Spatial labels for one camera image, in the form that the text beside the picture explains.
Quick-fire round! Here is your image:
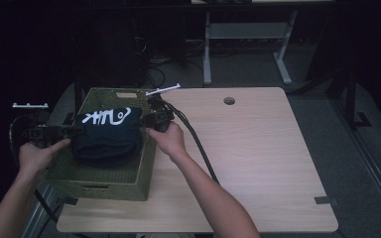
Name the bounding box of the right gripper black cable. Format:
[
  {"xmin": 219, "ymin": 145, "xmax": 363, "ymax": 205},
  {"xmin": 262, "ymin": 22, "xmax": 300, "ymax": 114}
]
[{"xmin": 158, "ymin": 97, "xmax": 221, "ymax": 184}]

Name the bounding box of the tangle of floor cables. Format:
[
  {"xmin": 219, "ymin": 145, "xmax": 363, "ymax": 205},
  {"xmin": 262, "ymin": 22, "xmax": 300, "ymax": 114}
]
[{"xmin": 142, "ymin": 39, "xmax": 206, "ymax": 88}]

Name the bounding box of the dark computer tower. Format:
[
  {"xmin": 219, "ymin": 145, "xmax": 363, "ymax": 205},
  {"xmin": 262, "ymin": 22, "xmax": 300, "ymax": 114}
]
[{"xmin": 88, "ymin": 13, "xmax": 150, "ymax": 88}]

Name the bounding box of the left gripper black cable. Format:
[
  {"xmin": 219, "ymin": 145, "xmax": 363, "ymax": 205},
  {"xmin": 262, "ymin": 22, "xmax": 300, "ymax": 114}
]
[{"xmin": 9, "ymin": 113, "xmax": 90, "ymax": 238}]

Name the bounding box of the aluminium floor rail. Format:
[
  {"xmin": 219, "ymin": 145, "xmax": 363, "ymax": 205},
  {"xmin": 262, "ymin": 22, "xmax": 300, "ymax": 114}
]
[
  {"xmin": 330, "ymin": 98, "xmax": 381, "ymax": 229},
  {"xmin": 21, "ymin": 184, "xmax": 64, "ymax": 238}
]

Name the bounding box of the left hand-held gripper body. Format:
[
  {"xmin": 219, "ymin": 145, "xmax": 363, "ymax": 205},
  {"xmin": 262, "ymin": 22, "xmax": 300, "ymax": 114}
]
[{"xmin": 12, "ymin": 102, "xmax": 64, "ymax": 148}]

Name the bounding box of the green woven basket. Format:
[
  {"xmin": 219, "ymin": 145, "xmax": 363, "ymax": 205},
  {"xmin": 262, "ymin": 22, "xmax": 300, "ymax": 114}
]
[{"xmin": 46, "ymin": 86, "xmax": 158, "ymax": 201}]

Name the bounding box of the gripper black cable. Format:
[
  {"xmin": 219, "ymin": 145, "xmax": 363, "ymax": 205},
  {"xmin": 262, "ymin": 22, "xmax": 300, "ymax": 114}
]
[
  {"xmin": 9, "ymin": 113, "xmax": 90, "ymax": 238},
  {"xmin": 158, "ymin": 97, "xmax": 221, "ymax": 184}
]

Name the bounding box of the dark navy garment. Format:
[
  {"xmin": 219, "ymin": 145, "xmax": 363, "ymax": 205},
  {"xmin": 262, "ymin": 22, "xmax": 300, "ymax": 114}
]
[{"xmin": 70, "ymin": 106, "xmax": 145, "ymax": 168}]

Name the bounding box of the person's left hand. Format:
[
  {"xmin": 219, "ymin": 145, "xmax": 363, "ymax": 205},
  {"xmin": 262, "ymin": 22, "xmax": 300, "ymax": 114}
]
[{"xmin": 18, "ymin": 138, "xmax": 71, "ymax": 181}]

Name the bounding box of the person's right hand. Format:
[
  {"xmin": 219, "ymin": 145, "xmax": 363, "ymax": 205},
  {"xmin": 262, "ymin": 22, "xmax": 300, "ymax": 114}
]
[{"xmin": 146, "ymin": 121, "xmax": 188, "ymax": 162}]

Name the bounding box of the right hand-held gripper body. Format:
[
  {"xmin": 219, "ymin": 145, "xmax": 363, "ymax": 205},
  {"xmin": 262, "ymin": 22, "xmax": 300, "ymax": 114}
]
[{"xmin": 144, "ymin": 83, "xmax": 182, "ymax": 133}]

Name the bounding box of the grey metal desk frame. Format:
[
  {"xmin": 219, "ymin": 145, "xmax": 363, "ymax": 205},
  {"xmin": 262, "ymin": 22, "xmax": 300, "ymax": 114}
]
[{"xmin": 202, "ymin": 9, "xmax": 299, "ymax": 86}]

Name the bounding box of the black metal stand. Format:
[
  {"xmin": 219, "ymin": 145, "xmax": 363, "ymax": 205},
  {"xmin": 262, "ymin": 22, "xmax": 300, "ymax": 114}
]
[
  {"xmin": 63, "ymin": 75, "xmax": 83, "ymax": 126},
  {"xmin": 345, "ymin": 68, "xmax": 373, "ymax": 128}
]

